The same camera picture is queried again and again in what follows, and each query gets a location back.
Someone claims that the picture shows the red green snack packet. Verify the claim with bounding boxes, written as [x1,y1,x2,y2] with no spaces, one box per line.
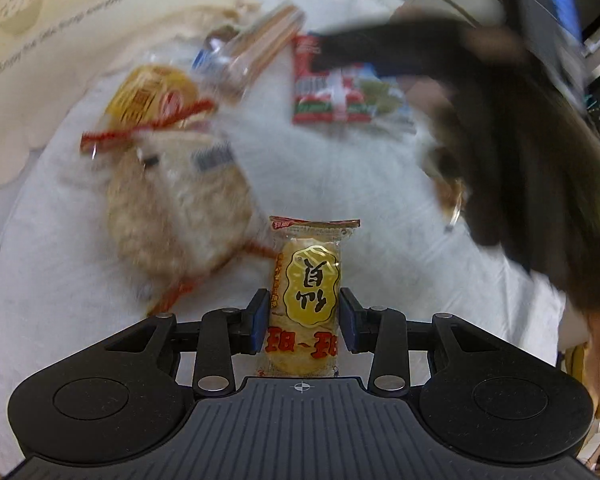
[292,35,375,125]

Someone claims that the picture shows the yellow round cake packet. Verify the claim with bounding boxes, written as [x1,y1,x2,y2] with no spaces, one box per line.
[79,64,218,156]

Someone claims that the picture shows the yellow rice cracker packet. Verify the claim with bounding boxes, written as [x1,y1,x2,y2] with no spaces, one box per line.
[258,216,360,377]

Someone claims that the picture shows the round rice cracker bag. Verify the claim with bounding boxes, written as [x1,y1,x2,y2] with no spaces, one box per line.
[107,129,276,315]

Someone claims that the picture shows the beige scalloped cloth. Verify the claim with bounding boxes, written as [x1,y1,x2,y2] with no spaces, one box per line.
[0,131,50,187]

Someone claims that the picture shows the long biscuit sleeve packet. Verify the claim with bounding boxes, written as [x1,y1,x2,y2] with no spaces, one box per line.
[192,2,306,102]

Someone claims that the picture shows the blue snack packet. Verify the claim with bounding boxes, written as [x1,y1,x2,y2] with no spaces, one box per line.
[356,64,417,134]

